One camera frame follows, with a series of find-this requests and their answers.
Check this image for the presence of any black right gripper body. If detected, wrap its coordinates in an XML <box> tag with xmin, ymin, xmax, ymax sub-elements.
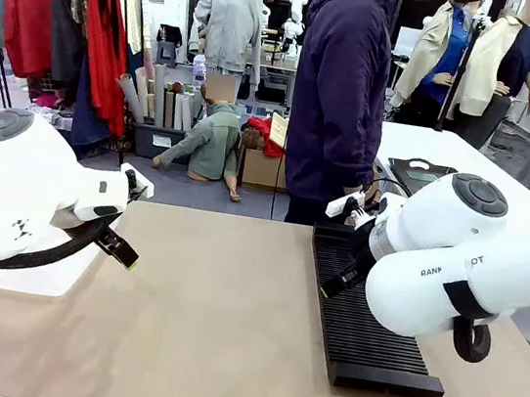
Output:
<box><xmin>346</xmin><ymin>216</ymin><xmax>384</xmax><ymax>280</ymax></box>

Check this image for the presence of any person's right forearm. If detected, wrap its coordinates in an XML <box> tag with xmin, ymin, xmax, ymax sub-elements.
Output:
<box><xmin>330</xmin><ymin>114</ymin><xmax>385</xmax><ymax>193</ymax></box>

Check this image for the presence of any person's right hand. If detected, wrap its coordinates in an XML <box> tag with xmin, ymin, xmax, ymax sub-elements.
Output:
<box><xmin>342</xmin><ymin>183</ymin><xmax>370</xmax><ymax>199</ymax></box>

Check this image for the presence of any black slotted PCB rack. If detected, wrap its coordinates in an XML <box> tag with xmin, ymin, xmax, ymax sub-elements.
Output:
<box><xmin>291</xmin><ymin>219</ymin><xmax>466</xmax><ymax>397</ymax></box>

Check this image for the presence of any clear plastic box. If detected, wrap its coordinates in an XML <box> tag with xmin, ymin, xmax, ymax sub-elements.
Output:
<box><xmin>0</xmin><ymin>199</ymin><xmax>121</xmax><ymax>306</ymax></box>

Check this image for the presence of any grey storage bin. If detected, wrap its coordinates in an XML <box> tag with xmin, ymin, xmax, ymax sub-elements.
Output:
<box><xmin>130</xmin><ymin>120</ymin><xmax>197</xmax><ymax>165</ymax></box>

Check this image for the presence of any white table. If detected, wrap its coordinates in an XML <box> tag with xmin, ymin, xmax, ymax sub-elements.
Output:
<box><xmin>369</xmin><ymin>120</ymin><xmax>530</xmax><ymax>223</ymax></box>

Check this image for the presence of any cardboard box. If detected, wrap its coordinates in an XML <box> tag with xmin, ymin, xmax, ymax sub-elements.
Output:
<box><xmin>237</xmin><ymin>144</ymin><xmax>293</xmax><ymax>194</ymax></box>

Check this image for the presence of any torso mannequin in green jacket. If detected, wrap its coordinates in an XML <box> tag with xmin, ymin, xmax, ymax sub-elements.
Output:
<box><xmin>148</xmin><ymin>92</ymin><xmax>255</xmax><ymax>204</ymax></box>

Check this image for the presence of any navy hanging garment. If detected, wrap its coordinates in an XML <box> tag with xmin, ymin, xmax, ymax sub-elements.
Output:
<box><xmin>68</xmin><ymin>53</ymin><xmax>123</xmax><ymax>151</ymax></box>

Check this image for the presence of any grey paper roll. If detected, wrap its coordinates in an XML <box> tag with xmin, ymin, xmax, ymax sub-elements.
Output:
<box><xmin>110</xmin><ymin>71</ymin><xmax>151</xmax><ymax>125</ymax></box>

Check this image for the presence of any red cloth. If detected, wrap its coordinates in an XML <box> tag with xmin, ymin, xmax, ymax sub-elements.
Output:
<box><xmin>242</xmin><ymin>113</ymin><xmax>290</xmax><ymax>160</ymax></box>

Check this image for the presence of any person in purple jacket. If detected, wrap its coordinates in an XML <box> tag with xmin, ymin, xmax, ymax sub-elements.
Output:
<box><xmin>274</xmin><ymin>0</ymin><xmax>403</xmax><ymax>235</ymax></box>

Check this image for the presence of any red hanging dress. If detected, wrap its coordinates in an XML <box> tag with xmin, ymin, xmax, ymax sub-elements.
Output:
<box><xmin>64</xmin><ymin>0</ymin><xmax>145</xmax><ymax>139</ymax></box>

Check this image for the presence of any black tripod pole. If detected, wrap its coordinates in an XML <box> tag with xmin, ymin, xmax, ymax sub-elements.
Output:
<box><xmin>433</xmin><ymin>11</ymin><xmax>487</xmax><ymax>137</ymax></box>

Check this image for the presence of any mannequin in beige coat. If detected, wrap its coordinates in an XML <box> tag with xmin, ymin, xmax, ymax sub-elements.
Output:
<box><xmin>387</xmin><ymin>0</ymin><xmax>477</xmax><ymax>119</ymax></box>

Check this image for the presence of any mannequin in cream jacket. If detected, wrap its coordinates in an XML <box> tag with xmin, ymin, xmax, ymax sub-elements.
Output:
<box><xmin>449</xmin><ymin>7</ymin><xmax>530</xmax><ymax>157</ymax></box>

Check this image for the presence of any dark grey hanging garment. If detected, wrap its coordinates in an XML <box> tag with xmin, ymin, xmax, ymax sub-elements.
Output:
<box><xmin>37</xmin><ymin>0</ymin><xmax>94</xmax><ymax>91</ymax></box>

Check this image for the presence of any cream hanging garment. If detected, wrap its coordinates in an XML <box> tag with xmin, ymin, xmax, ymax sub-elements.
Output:
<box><xmin>110</xmin><ymin>0</ymin><xmax>151</xmax><ymax>57</ymax></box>

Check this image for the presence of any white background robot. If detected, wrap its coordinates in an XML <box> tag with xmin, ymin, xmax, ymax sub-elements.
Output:
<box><xmin>277</xmin><ymin>0</ymin><xmax>311</xmax><ymax>61</ymax></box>

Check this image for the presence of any black metal clothes rack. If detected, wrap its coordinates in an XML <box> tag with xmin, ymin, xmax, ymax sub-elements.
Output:
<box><xmin>0</xmin><ymin>0</ymin><xmax>149</xmax><ymax>168</ymax></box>

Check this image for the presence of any mannequin in grey hoodie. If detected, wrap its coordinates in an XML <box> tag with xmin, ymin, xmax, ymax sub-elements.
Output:
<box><xmin>183</xmin><ymin>0</ymin><xmax>273</xmax><ymax>91</ymax></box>

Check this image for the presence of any red hanging jacket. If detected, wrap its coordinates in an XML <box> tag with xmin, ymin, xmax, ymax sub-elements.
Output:
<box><xmin>0</xmin><ymin>0</ymin><xmax>62</xmax><ymax>83</ymax></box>

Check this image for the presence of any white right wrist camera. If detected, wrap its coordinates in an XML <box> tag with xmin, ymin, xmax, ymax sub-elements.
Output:
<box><xmin>325</xmin><ymin>190</ymin><xmax>368</xmax><ymax>224</ymax></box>

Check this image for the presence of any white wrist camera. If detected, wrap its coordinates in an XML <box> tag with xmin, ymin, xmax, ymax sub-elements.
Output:
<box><xmin>115</xmin><ymin>161</ymin><xmax>158</xmax><ymax>199</ymax></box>
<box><xmin>325</xmin><ymin>190</ymin><xmax>368</xmax><ymax>224</ymax></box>

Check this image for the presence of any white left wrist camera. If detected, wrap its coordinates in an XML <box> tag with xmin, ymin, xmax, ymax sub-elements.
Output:
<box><xmin>115</xmin><ymin>161</ymin><xmax>158</xmax><ymax>199</ymax></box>

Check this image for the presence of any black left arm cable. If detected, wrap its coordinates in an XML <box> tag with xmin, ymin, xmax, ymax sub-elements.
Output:
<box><xmin>0</xmin><ymin>199</ymin><xmax>118</xmax><ymax>286</ymax></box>

